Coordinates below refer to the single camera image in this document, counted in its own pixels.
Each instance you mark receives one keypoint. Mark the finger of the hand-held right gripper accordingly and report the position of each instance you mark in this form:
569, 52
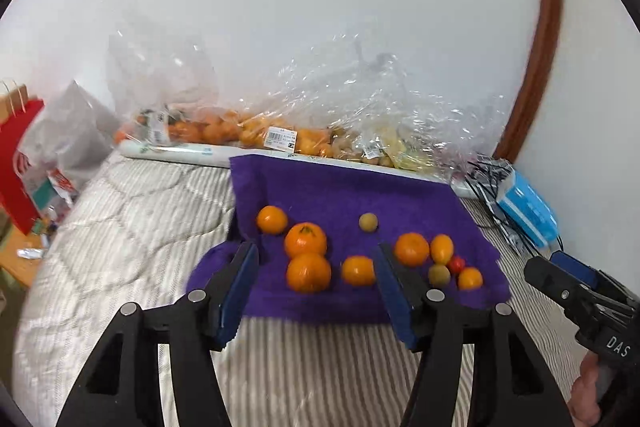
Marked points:
555, 282
575, 264

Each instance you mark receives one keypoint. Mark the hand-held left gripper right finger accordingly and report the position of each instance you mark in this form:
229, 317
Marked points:
397, 297

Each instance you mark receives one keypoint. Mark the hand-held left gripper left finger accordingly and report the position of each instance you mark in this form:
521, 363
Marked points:
237, 297

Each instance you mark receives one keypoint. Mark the small green round fruit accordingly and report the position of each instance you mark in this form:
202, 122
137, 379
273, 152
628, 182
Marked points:
439, 275
368, 222

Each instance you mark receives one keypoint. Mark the small yellowish orange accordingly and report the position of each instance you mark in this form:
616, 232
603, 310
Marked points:
442, 248

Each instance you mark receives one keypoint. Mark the small red apple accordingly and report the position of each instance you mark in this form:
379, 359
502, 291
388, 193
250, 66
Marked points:
457, 263

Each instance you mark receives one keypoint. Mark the large orange with green stem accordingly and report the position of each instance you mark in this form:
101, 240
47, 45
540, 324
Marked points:
305, 241

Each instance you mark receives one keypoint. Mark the clear bag of brown fruits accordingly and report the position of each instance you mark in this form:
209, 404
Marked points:
350, 149

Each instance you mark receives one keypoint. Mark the person's right hand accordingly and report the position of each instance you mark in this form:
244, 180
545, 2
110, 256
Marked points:
590, 397

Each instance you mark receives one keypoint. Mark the blue tissue pack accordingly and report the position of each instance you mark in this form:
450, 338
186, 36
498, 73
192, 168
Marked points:
527, 207

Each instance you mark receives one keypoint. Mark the purple towel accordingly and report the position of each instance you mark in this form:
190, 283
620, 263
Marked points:
320, 192

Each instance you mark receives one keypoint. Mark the clear bag of yellow fruit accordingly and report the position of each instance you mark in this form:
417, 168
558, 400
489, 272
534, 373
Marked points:
410, 154

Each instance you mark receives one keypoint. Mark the white paper roll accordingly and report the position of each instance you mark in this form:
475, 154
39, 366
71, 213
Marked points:
170, 152

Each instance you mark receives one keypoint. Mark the clear bag of oranges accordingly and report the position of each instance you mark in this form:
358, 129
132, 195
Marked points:
310, 142
190, 129

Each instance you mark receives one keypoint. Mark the white tube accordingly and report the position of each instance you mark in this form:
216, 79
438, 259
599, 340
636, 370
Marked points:
29, 253

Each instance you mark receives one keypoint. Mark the wooden nightstand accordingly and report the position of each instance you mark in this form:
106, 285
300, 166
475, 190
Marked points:
12, 268

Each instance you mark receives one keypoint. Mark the white plastic bag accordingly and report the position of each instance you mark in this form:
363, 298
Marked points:
65, 127

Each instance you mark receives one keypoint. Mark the red paper bag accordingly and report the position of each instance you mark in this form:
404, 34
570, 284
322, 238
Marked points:
15, 167

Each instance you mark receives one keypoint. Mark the brown wooden door frame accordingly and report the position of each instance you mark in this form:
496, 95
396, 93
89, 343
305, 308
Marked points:
547, 7

